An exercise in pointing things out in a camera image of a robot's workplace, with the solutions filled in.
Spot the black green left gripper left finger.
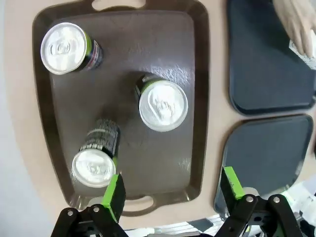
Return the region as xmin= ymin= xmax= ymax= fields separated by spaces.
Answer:
xmin=50 ymin=172 xmax=126 ymax=237

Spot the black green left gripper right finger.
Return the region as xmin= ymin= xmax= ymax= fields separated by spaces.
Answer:
xmin=214 ymin=166 xmax=304 ymax=237

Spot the black green Pepsi can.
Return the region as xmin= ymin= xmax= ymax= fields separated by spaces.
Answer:
xmin=40 ymin=22 xmax=104 ymax=75
xmin=134 ymin=74 xmax=189 ymax=132
xmin=71 ymin=118 xmax=121 ymax=188

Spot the white printed paper donut box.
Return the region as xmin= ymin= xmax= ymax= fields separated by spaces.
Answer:
xmin=288 ymin=39 xmax=316 ymax=71

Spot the person's right hand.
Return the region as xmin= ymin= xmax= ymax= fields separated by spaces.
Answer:
xmin=273 ymin=0 xmax=316 ymax=58

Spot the black rectangular serving tray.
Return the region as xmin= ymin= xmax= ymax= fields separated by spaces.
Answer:
xmin=213 ymin=114 xmax=315 ymax=219
xmin=226 ymin=0 xmax=316 ymax=117

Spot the brown plastic tray with handles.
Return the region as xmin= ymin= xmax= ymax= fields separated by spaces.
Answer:
xmin=32 ymin=0 xmax=210 ymax=217

